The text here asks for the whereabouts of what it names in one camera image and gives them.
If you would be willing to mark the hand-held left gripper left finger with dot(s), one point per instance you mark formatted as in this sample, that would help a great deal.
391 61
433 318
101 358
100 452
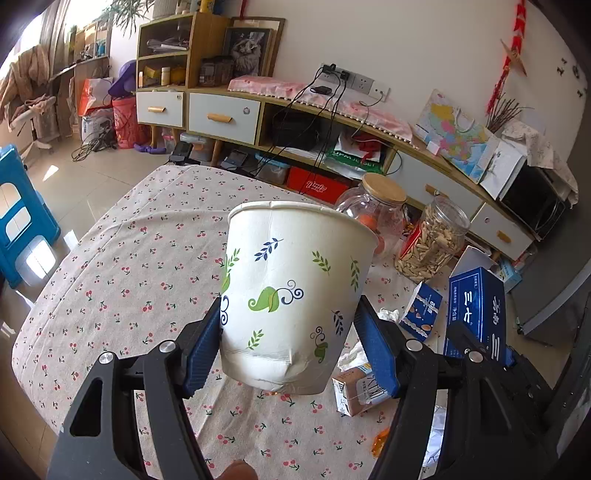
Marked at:
203 350

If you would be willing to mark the orange white shopping bag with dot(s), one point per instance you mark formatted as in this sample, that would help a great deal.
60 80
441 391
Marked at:
92 94

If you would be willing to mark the blue cardboard box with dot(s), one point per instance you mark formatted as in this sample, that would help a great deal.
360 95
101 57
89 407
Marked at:
480 304

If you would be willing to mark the blue plastic stool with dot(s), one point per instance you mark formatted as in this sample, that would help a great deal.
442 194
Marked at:
11 164

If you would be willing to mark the red bucket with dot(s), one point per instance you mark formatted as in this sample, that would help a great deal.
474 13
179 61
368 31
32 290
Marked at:
129 122

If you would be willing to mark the leaf print paper cup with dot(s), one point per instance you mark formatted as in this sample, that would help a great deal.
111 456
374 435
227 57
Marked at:
295 277

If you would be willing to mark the orange plastic wrapper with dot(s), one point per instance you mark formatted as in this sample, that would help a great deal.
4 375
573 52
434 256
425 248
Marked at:
381 443

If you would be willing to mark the red hanging decoration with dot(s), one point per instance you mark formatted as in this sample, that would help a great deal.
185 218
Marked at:
520 23

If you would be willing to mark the white paper bag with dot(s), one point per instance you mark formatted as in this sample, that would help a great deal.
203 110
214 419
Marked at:
503 166

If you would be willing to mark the framed cat picture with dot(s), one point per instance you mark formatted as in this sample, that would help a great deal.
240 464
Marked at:
247 53

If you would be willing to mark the clear plastic jar of seeds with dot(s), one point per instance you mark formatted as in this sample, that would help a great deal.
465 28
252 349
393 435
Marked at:
429 244

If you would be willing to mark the glass jar with bamboo lid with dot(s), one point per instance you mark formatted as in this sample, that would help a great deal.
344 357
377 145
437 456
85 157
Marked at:
364 203

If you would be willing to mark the green potted plant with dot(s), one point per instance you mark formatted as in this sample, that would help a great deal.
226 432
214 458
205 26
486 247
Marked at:
129 11

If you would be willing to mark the white wall outlets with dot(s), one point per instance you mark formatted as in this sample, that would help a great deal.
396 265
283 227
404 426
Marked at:
364 83

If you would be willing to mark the red cardboard box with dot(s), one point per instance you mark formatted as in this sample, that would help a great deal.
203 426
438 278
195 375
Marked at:
318 184

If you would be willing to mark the brown white milk carton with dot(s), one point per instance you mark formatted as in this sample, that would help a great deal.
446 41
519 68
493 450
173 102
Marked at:
355 392

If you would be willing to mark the pink cloth runner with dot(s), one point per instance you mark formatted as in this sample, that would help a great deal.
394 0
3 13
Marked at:
268 85

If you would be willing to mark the map print bag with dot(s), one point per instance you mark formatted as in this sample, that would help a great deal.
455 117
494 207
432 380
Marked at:
457 129

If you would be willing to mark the chair draped with clothes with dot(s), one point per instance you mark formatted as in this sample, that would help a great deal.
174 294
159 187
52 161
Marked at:
27 74

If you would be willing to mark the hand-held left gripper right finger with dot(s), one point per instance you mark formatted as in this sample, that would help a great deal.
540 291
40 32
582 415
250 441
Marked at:
376 350

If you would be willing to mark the dark storage jar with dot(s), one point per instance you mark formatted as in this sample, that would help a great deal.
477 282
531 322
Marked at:
214 71

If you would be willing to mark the person's left hand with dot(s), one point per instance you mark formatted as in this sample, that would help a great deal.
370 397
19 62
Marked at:
236 470

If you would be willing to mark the black box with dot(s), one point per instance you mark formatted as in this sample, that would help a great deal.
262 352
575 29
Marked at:
295 129

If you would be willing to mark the dried twigs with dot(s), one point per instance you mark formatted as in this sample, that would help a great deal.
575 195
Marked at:
503 113

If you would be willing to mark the crumpled white paper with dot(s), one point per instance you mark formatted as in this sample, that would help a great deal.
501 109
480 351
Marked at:
436 438

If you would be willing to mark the purple plastic item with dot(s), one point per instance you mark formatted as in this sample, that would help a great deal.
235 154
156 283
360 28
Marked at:
124 78

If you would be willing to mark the long wooden cabinet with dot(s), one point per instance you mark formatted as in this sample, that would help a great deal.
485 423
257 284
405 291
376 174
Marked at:
418 150

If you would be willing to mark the black charger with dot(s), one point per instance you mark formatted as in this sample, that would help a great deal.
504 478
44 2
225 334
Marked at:
320 90

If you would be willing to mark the black microwave oven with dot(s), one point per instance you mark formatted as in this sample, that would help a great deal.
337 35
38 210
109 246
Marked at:
531 198

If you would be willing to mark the wooden shelf unit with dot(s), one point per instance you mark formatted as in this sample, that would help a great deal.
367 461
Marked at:
203 41

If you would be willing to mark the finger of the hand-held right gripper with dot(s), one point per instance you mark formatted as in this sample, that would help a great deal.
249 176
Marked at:
509 356
459 337

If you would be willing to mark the small blue white box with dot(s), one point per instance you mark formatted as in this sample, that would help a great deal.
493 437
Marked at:
422 309

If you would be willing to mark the cherry print tablecloth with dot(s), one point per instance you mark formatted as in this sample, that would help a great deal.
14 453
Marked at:
138 277

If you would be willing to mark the floral cloth cover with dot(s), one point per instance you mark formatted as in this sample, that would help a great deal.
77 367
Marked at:
535 143

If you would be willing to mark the green white plastic bag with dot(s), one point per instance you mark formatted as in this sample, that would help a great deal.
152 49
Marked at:
355 159

